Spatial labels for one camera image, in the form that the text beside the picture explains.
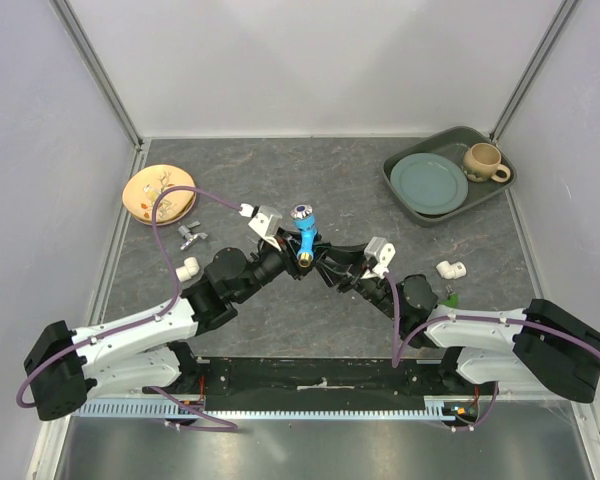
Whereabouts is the blue water faucet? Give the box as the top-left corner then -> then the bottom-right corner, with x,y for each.
291,204 -> 317,268

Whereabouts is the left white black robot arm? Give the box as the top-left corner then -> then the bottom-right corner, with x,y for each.
16,229 -> 331,421

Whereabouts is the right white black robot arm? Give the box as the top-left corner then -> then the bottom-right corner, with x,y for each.
314,237 -> 600,403

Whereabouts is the orange bird pattern plate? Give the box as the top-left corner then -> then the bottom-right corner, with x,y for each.
122,164 -> 196,225

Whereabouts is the green water faucet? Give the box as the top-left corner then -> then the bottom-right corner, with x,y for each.
443,285 -> 459,308

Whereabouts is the teal round plate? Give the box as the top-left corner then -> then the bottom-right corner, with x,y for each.
389,153 -> 469,216

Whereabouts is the silver metal faucet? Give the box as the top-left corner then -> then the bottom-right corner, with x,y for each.
178,221 -> 208,251

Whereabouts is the beige ceramic mug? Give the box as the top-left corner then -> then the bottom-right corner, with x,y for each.
462,143 -> 511,183

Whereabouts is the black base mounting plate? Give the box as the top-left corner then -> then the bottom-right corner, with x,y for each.
166,357 -> 455,413

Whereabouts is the white pvc elbow left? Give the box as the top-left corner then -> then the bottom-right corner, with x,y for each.
175,256 -> 200,283

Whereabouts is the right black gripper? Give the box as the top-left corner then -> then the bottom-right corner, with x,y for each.
316,241 -> 402,321

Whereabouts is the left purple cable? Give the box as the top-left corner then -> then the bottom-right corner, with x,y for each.
15,185 -> 254,434

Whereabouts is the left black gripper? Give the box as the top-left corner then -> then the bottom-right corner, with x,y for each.
235,227 -> 332,304

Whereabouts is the white pvc elbow right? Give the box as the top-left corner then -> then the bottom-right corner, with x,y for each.
436,260 -> 467,280

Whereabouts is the dark green rectangular tray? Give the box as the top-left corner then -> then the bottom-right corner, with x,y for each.
381,126 -> 516,228

